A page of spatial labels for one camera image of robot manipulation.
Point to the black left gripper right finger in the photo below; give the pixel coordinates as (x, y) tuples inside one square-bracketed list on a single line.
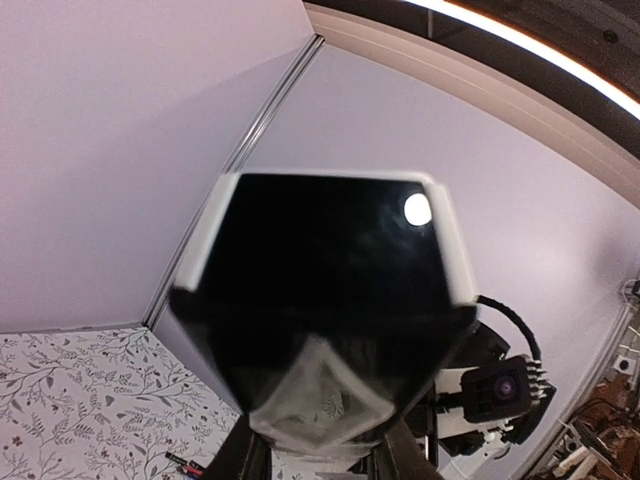
[(398, 457)]

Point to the white slim remote control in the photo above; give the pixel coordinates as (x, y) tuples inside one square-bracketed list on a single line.
[(327, 302)]

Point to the red AAA battery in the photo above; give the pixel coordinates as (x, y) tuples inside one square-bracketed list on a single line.
[(189, 468)]

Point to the left aluminium corner post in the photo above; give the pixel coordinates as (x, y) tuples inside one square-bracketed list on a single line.
[(236, 161)]

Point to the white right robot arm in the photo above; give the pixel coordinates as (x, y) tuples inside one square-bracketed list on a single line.
[(471, 445)]

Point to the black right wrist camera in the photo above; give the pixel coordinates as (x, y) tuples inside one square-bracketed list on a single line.
[(503, 390)]

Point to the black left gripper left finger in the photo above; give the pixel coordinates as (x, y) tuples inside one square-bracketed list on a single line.
[(244, 455)]

